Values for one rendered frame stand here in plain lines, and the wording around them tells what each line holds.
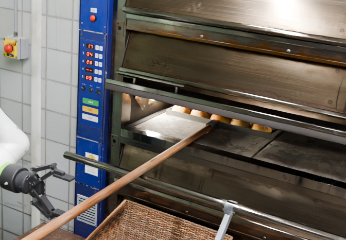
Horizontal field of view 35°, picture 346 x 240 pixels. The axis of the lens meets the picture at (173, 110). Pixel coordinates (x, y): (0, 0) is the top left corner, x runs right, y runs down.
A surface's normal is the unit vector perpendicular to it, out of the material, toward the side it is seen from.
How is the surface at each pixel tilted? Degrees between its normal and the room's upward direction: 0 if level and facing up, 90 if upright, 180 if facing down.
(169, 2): 70
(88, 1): 90
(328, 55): 90
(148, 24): 90
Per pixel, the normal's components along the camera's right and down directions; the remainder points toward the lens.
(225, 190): -0.43, -0.11
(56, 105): -0.48, 0.22
